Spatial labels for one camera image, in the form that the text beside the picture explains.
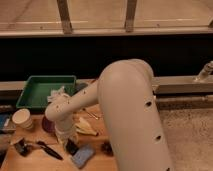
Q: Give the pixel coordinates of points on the black binder clip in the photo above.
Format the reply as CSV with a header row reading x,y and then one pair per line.
x,y
22,147

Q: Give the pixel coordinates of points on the black eraser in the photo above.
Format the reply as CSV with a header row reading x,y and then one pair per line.
x,y
71,147

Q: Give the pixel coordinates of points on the white paper cup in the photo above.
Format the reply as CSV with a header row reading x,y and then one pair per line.
x,y
23,119

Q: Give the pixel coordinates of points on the blue object at left edge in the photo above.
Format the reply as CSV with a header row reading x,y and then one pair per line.
x,y
5,123

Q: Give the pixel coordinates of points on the purple bowl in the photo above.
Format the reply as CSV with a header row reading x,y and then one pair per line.
x,y
47,125

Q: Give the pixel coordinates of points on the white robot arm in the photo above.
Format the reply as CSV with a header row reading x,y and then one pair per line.
x,y
125,96

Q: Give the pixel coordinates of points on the blue sponge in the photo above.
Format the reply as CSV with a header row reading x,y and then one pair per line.
x,y
82,156

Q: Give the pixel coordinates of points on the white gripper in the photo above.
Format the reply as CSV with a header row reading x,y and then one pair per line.
x,y
65,130

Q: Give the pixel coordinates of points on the brown pine cone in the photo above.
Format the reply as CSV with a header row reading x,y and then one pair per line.
x,y
106,148

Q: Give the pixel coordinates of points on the green plastic tray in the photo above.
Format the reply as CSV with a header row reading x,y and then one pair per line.
x,y
38,88

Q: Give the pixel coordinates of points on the metal fork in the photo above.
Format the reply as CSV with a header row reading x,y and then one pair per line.
x,y
91,114

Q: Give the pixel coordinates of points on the black handled brush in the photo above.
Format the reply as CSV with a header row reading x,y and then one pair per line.
x,y
49,151

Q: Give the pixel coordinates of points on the banana peel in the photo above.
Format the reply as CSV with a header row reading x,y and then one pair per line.
x,y
84,127

